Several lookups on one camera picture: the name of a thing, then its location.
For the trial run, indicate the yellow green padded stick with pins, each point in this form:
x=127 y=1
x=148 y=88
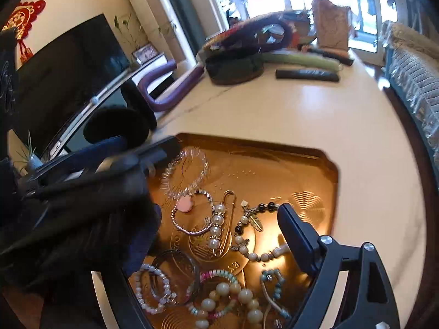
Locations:
x=301 y=60

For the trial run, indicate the brown paper bag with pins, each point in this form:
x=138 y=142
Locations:
x=331 y=24

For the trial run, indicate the silver bangle pink heart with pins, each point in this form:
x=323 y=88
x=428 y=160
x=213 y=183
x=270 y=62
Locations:
x=185 y=204

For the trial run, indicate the small potted plant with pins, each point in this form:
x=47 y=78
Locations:
x=32 y=157

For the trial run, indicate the pearl brooch pin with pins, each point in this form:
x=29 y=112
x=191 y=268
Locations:
x=215 y=229

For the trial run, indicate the gold metal tray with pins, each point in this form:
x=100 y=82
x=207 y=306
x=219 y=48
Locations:
x=274 y=174

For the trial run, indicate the dark glass bangle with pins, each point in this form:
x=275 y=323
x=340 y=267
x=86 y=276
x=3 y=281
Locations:
x=192 y=267

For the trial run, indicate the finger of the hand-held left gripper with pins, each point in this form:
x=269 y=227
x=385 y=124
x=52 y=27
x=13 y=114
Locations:
x=161 y=150
x=116 y=174

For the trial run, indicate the black television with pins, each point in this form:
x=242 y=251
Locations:
x=65 y=75

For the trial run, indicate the person's dark clothing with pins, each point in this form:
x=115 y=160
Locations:
x=75 y=308

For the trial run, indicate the colourful knitted handbag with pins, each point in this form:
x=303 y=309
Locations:
x=250 y=31

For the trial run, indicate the dark green pouch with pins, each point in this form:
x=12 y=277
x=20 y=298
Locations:
x=236 y=67

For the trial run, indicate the tall leafy branches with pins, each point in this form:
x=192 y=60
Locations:
x=137 y=31

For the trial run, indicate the small picture frame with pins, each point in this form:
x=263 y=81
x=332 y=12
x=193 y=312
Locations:
x=145 y=53

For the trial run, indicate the plastic covered sofa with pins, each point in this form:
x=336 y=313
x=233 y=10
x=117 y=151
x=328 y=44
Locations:
x=415 y=82

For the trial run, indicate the purple padded bar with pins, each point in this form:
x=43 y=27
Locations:
x=164 y=101

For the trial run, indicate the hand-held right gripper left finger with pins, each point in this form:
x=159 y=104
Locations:
x=120 y=301

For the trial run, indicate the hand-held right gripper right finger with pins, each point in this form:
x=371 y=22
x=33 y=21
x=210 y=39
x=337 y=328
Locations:
x=291 y=243

